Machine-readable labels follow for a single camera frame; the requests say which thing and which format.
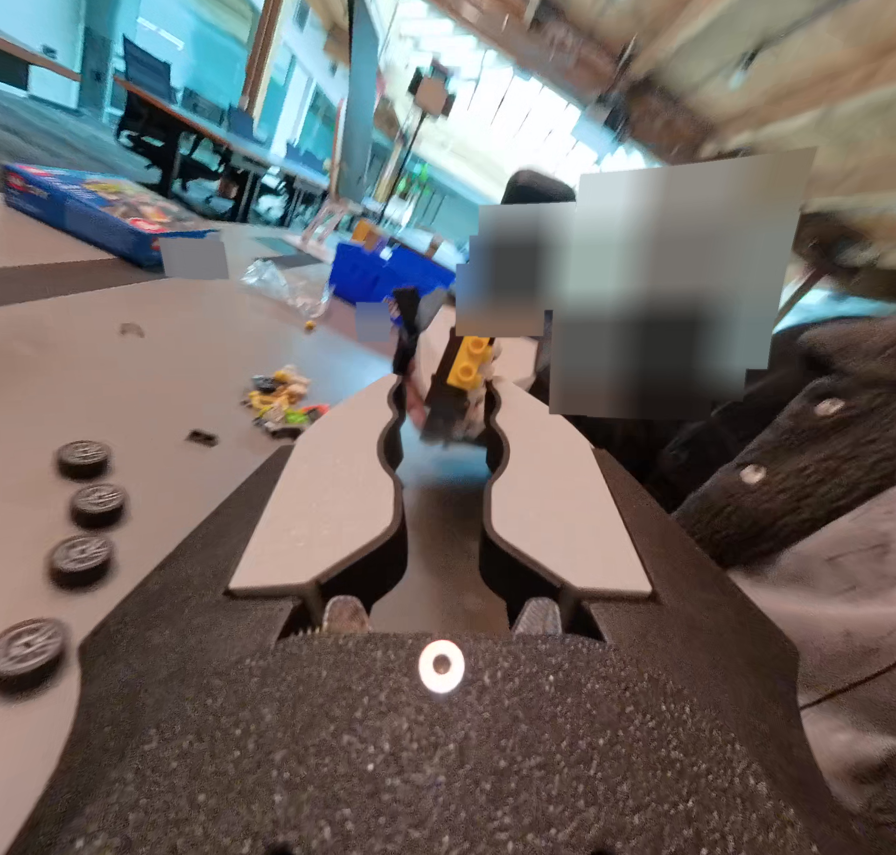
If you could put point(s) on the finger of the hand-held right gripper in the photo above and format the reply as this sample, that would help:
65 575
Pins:
437 344
515 363

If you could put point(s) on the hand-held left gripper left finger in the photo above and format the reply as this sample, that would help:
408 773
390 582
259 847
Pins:
322 519

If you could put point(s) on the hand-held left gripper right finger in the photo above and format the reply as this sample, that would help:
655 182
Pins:
567 519

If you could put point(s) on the orange lego race car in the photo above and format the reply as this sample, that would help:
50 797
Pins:
469 361

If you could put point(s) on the yellow lego hand truck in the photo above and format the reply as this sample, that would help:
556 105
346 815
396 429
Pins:
263 400

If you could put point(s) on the dark lego piece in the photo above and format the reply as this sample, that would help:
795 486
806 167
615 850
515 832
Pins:
202 437

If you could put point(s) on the blue lego box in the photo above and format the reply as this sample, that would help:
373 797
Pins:
98 212

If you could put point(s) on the blue plastic bin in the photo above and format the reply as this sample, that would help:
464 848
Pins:
378 270

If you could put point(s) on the clear plastic bag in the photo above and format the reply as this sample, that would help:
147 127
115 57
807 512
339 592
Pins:
287 281

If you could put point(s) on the person's pale printed shirt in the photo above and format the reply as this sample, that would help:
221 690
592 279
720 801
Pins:
840 659

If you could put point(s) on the long wooden desk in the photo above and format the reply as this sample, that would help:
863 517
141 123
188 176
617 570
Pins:
196 128

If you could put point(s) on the black office chair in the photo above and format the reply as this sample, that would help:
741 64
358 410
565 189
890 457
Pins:
147 93

